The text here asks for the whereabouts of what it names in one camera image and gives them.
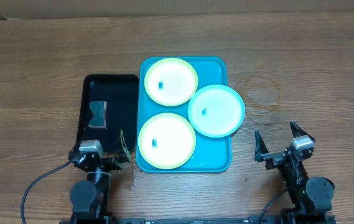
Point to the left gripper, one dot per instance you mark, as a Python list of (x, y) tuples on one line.
[(116, 163)]

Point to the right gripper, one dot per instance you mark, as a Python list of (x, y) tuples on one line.
[(275, 158)]

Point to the yellow-rimmed plate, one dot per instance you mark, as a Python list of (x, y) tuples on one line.
[(171, 81), (166, 141)]

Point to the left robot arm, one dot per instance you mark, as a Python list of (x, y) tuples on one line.
[(90, 197)]

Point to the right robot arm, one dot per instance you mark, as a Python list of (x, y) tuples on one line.
[(311, 197)]

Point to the black plastic tray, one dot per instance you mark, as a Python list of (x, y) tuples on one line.
[(121, 94)]

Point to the teal plastic tray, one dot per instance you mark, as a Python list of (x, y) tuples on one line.
[(210, 154)]

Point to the light blue plate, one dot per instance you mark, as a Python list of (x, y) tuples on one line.
[(216, 111)]

